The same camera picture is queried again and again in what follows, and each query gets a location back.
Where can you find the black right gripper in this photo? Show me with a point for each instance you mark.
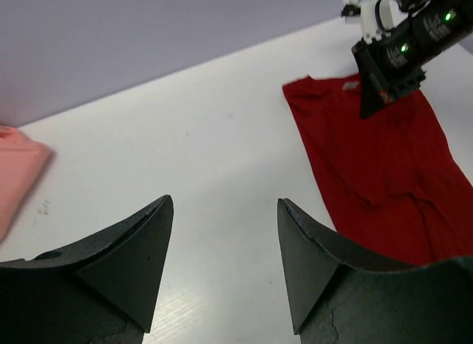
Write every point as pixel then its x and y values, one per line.
pixel 392 67

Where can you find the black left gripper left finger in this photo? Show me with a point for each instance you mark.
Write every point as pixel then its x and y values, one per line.
pixel 100 289

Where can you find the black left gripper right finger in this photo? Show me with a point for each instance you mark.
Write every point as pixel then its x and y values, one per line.
pixel 340 292

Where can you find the red t-shirt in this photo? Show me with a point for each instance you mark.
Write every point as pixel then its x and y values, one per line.
pixel 389 182

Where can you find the pink t-shirt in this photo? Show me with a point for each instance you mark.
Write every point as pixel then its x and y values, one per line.
pixel 22 162

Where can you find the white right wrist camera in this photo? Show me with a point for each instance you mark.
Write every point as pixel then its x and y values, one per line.
pixel 374 16

